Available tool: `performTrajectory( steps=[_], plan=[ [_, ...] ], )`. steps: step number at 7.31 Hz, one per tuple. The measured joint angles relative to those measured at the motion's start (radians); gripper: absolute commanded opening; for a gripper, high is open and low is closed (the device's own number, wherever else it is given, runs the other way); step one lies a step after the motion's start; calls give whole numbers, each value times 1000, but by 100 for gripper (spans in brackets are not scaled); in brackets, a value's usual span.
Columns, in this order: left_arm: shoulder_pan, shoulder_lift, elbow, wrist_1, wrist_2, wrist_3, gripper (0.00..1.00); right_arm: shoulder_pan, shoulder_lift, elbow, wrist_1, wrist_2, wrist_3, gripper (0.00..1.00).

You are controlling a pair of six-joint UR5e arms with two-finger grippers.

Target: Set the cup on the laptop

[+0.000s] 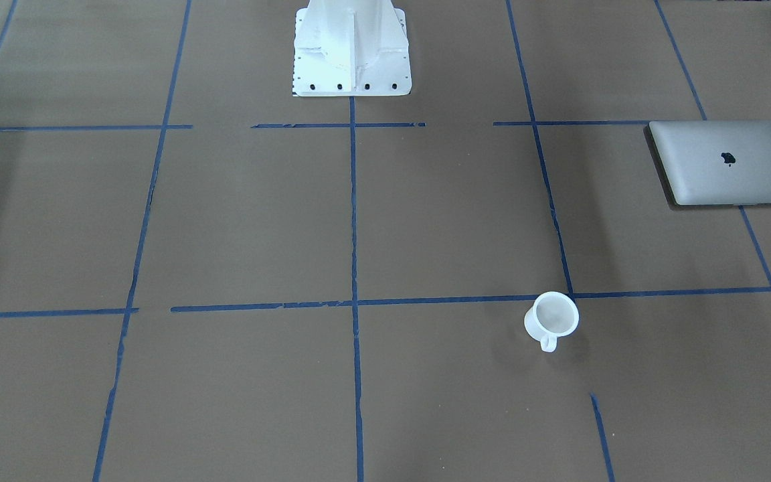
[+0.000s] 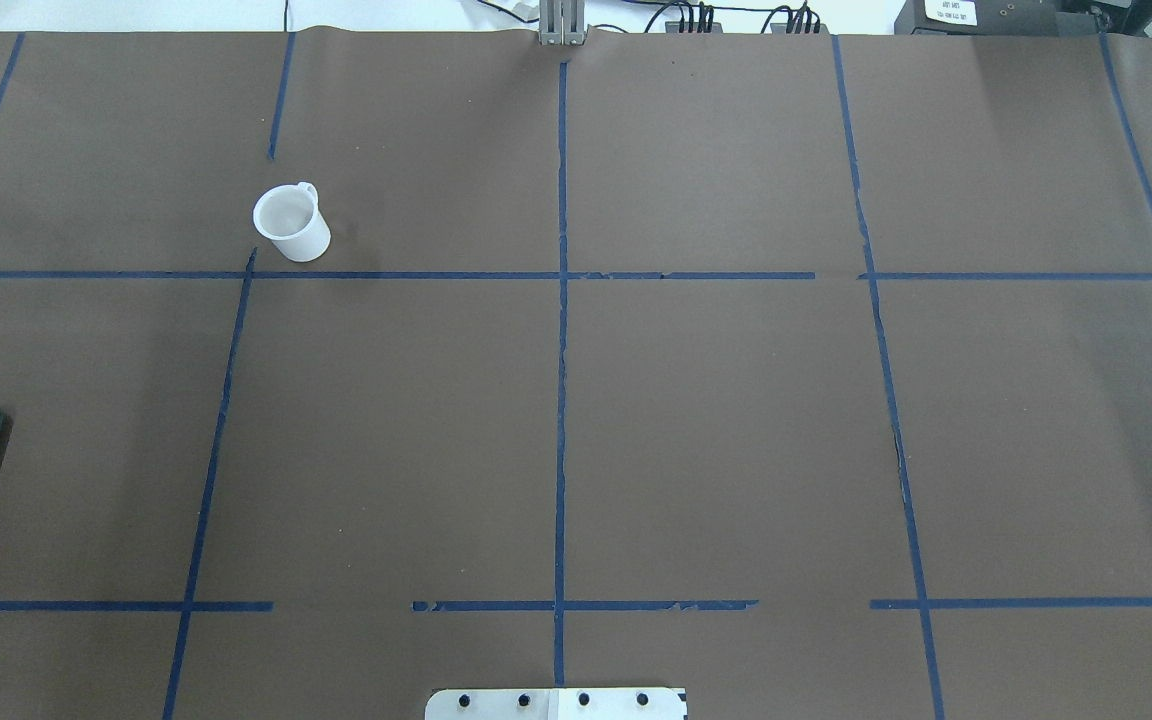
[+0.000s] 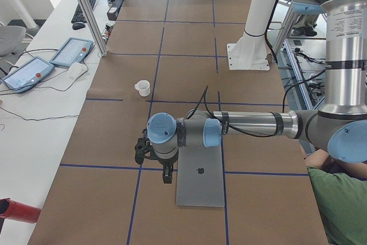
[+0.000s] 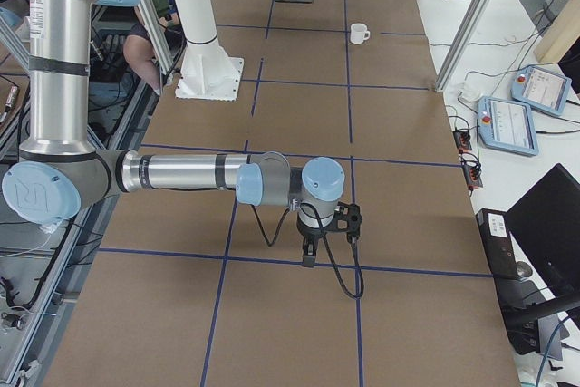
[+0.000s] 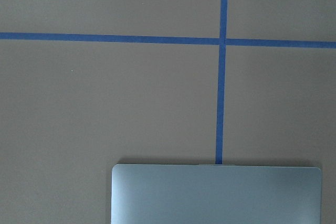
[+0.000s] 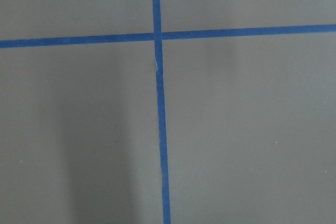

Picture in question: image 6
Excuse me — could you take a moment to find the vertical blue tape line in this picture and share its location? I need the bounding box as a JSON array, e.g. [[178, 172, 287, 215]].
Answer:
[[152, 0, 171, 223]]

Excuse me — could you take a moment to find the horizontal blue tape line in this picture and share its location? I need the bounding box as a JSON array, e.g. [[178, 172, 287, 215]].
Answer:
[[1, 24, 335, 49]]

